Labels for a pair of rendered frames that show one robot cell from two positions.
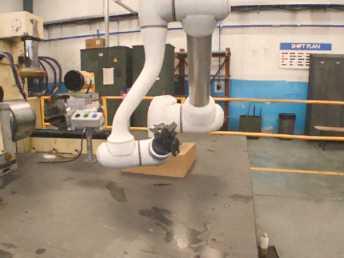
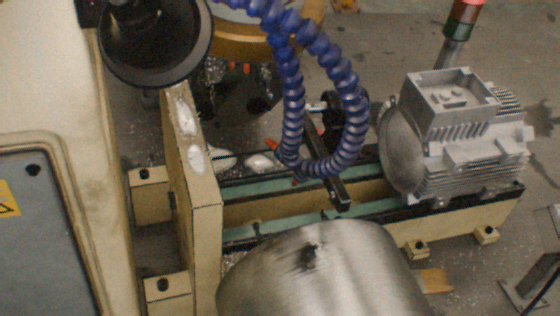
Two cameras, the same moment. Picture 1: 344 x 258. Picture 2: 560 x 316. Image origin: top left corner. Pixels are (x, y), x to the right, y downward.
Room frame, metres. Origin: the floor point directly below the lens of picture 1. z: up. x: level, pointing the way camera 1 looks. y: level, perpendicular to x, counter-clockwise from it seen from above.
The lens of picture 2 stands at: (1.12, 1.17, 1.64)
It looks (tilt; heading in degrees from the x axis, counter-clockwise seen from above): 46 degrees down; 330
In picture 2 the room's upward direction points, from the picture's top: 8 degrees clockwise
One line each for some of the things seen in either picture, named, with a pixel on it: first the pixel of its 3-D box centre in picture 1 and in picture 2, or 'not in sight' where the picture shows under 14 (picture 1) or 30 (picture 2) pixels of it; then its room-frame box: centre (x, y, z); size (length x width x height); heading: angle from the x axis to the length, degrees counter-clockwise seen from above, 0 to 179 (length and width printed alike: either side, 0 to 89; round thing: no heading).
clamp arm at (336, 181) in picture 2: (56, 117); (318, 150); (1.64, 0.80, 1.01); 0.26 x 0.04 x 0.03; 173
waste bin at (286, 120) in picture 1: (286, 126); not in sight; (5.51, -2.66, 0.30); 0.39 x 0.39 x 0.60
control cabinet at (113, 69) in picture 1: (108, 97); not in sight; (5.09, 1.31, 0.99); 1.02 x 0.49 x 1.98; 75
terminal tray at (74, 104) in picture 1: (80, 104); (445, 105); (1.59, 0.60, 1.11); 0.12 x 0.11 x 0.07; 83
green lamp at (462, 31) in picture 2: not in sight; (459, 25); (1.86, 0.34, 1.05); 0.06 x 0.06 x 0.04
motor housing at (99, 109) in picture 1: (86, 118); (447, 142); (1.58, 0.56, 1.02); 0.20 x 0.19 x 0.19; 83
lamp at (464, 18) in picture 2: not in sight; (466, 7); (1.86, 0.34, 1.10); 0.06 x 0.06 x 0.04
